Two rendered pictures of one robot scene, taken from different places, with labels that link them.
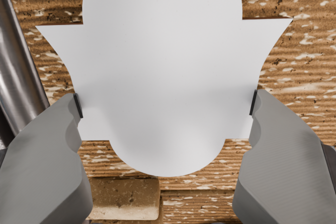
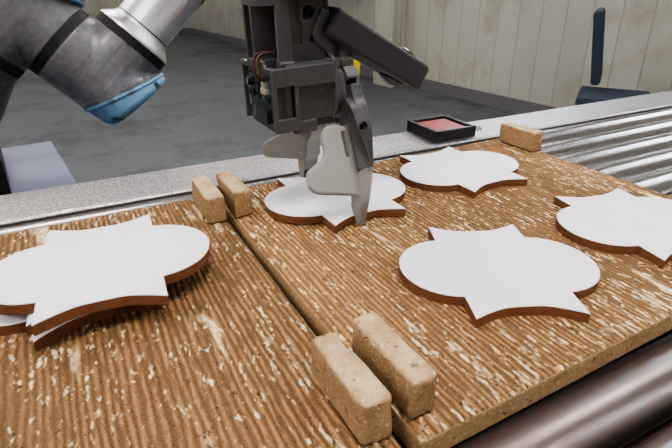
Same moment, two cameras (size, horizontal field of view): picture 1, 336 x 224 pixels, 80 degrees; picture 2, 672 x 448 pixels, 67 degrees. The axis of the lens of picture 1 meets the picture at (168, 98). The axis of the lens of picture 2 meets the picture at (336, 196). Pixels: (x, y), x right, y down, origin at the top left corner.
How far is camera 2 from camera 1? 0.50 m
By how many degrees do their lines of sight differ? 81
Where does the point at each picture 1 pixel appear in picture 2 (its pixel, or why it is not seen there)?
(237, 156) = (302, 236)
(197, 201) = (230, 238)
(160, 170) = (272, 202)
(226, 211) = (221, 257)
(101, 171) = not seen: hidden behind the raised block
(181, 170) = (279, 209)
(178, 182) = (252, 223)
